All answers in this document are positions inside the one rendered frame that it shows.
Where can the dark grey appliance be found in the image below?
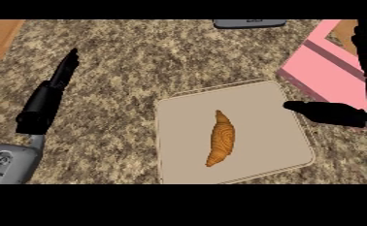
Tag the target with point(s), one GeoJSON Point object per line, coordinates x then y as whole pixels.
{"type": "Point", "coordinates": [249, 24]}

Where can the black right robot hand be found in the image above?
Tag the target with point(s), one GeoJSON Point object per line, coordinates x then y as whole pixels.
{"type": "Point", "coordinates": [332, 113]}

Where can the beige square tray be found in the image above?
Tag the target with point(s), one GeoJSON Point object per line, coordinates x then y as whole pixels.
{"type": "Point", "coordinates": [267, 116]}

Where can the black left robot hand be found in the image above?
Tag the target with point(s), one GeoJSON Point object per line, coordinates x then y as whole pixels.
{"type": "Point", "coordinates": [43, 102]}

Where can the golden brown croissant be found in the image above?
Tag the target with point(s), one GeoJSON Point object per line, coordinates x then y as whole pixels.
{"type": "Point", "coordinates": [222, 139]}

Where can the pink cardboard box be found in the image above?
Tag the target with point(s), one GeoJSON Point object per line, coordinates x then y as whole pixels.
{"type": "Point", "coordinates": [324, 74]}

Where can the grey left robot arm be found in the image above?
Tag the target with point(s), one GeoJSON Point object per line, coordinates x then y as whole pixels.
{"type": "Point", "coordinates": [16, 163]}

